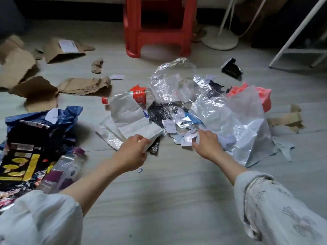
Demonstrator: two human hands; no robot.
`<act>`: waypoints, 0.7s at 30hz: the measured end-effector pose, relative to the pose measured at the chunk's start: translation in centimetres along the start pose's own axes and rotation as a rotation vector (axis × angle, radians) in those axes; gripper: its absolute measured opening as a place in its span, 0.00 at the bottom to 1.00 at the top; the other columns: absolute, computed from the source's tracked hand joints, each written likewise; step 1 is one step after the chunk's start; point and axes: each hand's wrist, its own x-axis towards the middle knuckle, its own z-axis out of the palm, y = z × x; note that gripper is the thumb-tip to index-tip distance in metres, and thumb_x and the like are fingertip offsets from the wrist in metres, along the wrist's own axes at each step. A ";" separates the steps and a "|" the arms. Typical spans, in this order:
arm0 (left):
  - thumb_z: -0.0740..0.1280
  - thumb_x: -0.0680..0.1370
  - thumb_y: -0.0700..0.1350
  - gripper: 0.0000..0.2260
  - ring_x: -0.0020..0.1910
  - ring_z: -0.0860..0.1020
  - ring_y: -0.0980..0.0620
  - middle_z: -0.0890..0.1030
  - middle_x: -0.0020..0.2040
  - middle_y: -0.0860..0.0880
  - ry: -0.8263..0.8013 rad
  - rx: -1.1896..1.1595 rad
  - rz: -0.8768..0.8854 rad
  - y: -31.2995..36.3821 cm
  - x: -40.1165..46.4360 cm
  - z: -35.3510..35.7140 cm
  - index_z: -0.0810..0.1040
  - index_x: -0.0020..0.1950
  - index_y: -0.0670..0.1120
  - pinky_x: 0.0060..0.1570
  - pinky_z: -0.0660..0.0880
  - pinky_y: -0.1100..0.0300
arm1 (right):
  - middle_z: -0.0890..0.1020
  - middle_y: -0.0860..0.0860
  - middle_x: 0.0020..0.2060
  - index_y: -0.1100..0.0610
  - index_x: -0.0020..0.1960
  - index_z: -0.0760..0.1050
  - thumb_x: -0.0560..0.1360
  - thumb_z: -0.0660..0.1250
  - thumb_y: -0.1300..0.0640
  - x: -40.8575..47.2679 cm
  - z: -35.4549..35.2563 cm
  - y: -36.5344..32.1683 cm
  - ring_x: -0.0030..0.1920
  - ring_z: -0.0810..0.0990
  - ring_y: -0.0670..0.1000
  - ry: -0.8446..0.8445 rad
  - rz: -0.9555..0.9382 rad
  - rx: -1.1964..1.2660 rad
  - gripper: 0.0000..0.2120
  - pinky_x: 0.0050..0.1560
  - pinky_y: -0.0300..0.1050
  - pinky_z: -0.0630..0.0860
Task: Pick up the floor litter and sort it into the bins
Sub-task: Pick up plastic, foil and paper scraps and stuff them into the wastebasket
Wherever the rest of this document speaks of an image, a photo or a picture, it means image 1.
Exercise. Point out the person's left forearm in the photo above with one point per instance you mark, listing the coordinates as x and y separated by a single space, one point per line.
94 183

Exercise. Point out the blue plastic bag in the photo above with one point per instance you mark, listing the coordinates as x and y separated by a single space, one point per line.
69 114

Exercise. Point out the white metal frame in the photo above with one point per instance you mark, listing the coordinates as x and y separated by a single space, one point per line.
296 33

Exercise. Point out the person's right forearm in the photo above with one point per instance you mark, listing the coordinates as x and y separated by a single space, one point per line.
231 168

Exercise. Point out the person's right hand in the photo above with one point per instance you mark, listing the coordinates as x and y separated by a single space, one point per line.
208 145

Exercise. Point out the black patterned plastic piece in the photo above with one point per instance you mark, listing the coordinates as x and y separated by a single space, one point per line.
214 87
154 146
157 114

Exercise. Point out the person's printed right sleeve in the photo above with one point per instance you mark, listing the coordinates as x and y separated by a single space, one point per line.
276 214

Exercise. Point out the clear bottle red label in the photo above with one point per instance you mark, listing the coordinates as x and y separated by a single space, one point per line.
139 95

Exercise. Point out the brown paper strip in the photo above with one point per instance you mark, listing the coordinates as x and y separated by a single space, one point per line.
286 119

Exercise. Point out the black yellow snack wrapper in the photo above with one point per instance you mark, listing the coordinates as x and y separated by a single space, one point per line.
23 163

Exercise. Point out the white poly mailer bag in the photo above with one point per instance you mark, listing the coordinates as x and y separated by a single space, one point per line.
125 109

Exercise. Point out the person's white left sleeve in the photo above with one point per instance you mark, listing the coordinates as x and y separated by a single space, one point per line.
38 219

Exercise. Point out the white bubble padded envelope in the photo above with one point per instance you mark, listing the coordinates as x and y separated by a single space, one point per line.
138 128

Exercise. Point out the black plastic sheet piece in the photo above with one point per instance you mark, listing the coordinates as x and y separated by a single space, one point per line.
64 140

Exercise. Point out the rounded white paper bit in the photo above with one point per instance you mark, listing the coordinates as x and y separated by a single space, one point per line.
52 116

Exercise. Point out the blue white torn packet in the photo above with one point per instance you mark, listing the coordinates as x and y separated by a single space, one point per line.
192 118

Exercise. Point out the clear crinkled plastic bag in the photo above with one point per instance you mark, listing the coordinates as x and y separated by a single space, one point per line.
173 71

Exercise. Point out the white round stand base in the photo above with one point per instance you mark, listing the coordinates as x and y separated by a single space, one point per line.
219 39

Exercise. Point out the large translucent plastic bag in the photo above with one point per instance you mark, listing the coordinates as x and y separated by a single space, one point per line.
245 125

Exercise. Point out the small paper ball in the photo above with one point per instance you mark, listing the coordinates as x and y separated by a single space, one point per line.
139 170

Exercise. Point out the white torn packet green print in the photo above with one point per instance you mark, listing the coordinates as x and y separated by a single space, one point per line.
283 147

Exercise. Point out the tall black cabinet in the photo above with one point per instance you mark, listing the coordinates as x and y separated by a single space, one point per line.
281 28

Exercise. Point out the silver foil wrapper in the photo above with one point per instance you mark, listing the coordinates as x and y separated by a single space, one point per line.
201 85

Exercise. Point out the person's left hand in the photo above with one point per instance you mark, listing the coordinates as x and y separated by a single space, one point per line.
130 154

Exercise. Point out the clear bottle purple cap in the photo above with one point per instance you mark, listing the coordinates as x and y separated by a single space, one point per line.
64 168

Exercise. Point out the red plastic stool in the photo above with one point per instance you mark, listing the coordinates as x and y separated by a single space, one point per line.
159 36

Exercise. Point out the white rectangular paper slip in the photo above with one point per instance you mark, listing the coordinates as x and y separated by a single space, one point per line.
116 77

